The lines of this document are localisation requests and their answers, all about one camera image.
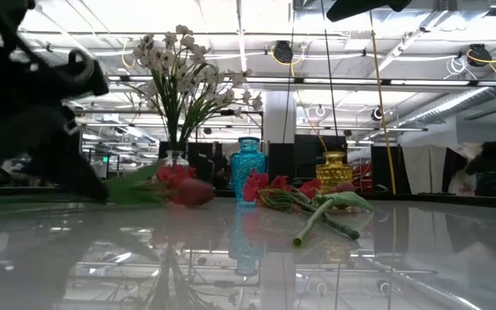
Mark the yellow glass vase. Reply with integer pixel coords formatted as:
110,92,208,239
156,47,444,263
315,150,355,194

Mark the clear glass vase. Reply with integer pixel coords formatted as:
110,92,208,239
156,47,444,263
161,149,190,170

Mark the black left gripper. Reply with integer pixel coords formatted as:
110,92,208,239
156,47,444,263
0,105,110,203

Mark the black metal rig frame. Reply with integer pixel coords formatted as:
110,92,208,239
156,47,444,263
194,108,265,143

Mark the black reel with yellow cable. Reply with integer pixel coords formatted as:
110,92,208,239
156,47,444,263
466,42,496,81
272,40,295,65

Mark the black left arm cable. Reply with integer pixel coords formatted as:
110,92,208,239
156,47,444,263
67,47,110,98

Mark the long black cable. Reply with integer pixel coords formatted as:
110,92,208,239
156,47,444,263
319,0,339,139

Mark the white cloth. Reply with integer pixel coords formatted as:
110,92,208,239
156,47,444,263
401,144,449,195

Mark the floral patterned cloth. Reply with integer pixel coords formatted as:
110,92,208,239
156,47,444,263
445,144,486,197

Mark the person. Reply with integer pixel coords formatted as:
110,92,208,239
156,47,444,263
465,140,496,198

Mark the blue glass vase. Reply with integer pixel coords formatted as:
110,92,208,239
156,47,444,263
229,136,269,203

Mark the black partition panel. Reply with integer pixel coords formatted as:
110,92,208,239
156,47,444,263
294,133,349,178
370,145,404,195

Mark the pink artificial flower bunch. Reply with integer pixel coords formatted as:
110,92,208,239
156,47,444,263
155,164,197,184
241,168,361,241

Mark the white pillar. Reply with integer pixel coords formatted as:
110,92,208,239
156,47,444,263
263,90,297,144

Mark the yellow cable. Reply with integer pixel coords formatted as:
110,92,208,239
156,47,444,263
367,10,399,195

